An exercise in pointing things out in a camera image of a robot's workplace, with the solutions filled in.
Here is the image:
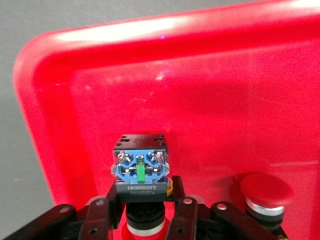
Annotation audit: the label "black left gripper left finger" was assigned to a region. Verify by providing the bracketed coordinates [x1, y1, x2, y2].
[78, 180, 126, 240]

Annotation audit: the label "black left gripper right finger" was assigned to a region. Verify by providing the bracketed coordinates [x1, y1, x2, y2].
[164, 175, 201, 240]

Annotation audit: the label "red push button switch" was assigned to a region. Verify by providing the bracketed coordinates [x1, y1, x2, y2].
[109, 133, 176, 240]
[238, 172, 295, 240]

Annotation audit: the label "red plastic tray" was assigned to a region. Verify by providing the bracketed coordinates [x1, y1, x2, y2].
[12, 0, 320, 240]

